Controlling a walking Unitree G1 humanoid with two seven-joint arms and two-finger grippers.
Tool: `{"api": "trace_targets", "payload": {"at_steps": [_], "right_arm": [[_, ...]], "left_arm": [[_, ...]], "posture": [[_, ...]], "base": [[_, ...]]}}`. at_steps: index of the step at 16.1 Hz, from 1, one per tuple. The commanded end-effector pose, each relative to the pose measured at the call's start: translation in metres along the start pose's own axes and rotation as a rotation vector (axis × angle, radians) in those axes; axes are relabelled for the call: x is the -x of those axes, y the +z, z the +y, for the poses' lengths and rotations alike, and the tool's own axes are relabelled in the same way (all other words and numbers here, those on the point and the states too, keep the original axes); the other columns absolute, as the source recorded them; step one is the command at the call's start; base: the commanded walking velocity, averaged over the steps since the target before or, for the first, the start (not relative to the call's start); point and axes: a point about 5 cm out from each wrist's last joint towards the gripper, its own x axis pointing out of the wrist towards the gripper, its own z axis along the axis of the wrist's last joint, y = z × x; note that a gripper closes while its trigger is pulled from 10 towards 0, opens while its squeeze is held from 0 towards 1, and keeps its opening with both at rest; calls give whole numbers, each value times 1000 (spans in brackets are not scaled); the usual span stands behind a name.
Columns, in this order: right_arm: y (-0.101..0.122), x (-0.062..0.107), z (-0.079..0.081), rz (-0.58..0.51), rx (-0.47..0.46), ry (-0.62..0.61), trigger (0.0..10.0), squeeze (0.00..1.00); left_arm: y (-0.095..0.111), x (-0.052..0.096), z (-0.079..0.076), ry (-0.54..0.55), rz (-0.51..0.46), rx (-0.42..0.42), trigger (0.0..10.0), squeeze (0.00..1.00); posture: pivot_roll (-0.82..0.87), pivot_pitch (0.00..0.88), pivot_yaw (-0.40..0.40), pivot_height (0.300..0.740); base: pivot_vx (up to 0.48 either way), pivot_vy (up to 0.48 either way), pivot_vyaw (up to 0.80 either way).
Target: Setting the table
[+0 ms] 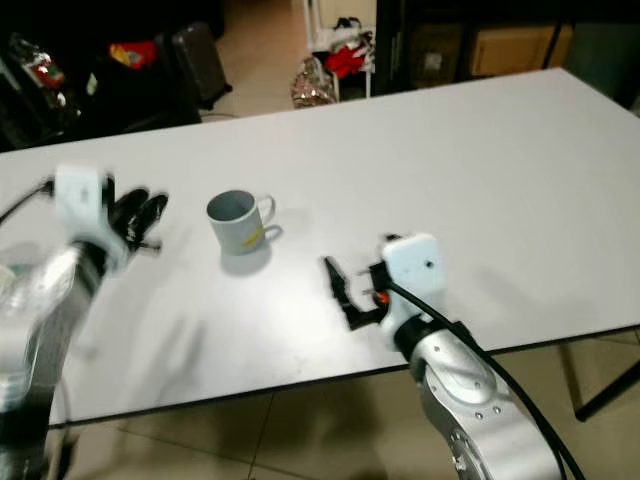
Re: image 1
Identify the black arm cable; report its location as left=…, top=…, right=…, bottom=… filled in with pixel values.
left=384, top=280, right=587, bottom=480
left=0, top=177, right=57, bottom=227

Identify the shiny snack bag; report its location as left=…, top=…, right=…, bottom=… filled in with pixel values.
left=7, top=33, right=67, bottom=93

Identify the patterned bag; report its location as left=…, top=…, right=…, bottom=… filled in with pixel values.
left=291, top=57, right=340, bottom=110

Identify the black suitcase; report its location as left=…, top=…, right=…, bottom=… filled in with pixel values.
left=171, top=21, right=233, bottom=111

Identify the red cloth item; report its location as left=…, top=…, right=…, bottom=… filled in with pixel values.
left=324, top=44, right=372, bottom=80

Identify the brown wooden cabinet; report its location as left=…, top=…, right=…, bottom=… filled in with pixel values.
left=469, top=21, right=574, bottom=80

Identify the dark box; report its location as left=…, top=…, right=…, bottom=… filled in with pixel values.
left=404, top=24, right=467, bottom=90

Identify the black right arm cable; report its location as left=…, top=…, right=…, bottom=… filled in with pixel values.
left=384, top=280, right=587, bottom=480

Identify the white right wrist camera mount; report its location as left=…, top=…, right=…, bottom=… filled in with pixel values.
left=378, top=232, right=449, bottom=349

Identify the red yellow packet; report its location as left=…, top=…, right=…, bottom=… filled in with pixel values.
left=109, top=40, right=159, bottom=70

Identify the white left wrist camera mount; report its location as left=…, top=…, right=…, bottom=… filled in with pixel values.
left=53, top=164, right=117, bottom=249

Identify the grey mug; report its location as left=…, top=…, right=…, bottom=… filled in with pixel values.
left=206, top=189, right=278, bottom=256

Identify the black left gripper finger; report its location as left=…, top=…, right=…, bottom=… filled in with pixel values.
left=138, top=192, right=170, bottom=251
left=112, top=186, right=145, bottom=227

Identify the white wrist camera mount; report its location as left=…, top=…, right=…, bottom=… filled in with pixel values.
left=53, top=164, right=117, bottom=249
left=378, top=232, right=449, bottom=349

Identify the white rack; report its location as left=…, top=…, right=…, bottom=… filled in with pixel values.
left=304, top=0, right=378, bottom=101

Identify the black table leg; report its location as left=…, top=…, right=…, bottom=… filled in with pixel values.
left=560, top=338, right=640, bottom=423

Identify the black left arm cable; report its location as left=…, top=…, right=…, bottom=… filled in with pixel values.
left=0, top=177, right=57, bottom=227

